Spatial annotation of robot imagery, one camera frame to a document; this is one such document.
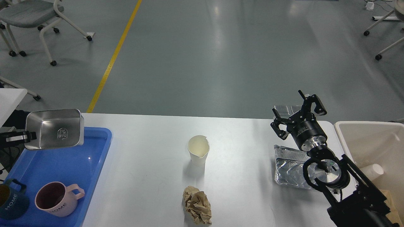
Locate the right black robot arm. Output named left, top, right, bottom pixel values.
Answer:
left=270, top=90, right=403, bottom=227

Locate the white paper cup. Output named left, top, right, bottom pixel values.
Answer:
left=187, top=135, right=210, bottom=166

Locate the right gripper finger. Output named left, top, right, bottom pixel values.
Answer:
left=271, top=108, right=294, bottom=140
left=298, top=90, right=327, bottom=120

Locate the white side table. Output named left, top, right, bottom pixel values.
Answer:
left=0, top=88, right=27, bottom=126

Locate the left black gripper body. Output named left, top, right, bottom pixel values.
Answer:
left=0, top=133, right=8, bottom=148

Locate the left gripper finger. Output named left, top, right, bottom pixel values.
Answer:
left=6, top=131, right=37, bottom=143

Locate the metal floor plate left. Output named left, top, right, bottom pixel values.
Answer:
left=274, top=105, right=291, bottom=117

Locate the aluminium foil container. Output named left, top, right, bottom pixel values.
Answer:
left=274, top=145, right=314, bottom=190

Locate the grey office chair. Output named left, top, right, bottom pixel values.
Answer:
left=0, top=0, right=92, bottom=66

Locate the crumpled brown paper ball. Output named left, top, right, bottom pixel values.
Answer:
left=183, top=186, right=212, bottom=225

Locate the pink HOME mug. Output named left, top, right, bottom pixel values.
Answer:
left=34, top=181, right=86, bottom=217

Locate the brown paper in bin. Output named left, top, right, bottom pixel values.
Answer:
left=380, top=189, right=404, bottom=227

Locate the dark blue HOME mug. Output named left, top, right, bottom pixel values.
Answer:
left=0, top=178, right=29, bottom=220

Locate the blue plastic tray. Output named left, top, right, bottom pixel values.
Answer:
left=1, top=127, right=112, bottom=227

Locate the white chair base right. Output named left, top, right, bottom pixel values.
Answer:
left=363, top=0, right=404, bottom=60

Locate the white cup in bin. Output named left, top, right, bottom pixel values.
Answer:
left=360, top=164, right=384, bottom=182

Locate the beige plastic bin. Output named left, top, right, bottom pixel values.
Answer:
left=334, top=121, right=404, bottom=221

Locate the metal floor plate right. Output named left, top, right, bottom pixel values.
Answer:
left=290, top=105, right=302, bottom=115

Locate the steel rectangular tray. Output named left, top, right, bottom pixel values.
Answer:
left=25, top=109, right=85, bottom=150

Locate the metal floor plate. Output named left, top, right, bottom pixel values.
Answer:
left=290, top=105, right=302, bottom=115
left=274, top=105, right=291, bottom=117

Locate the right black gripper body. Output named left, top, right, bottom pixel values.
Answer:
left=288, top=112, right=327, bottom=151

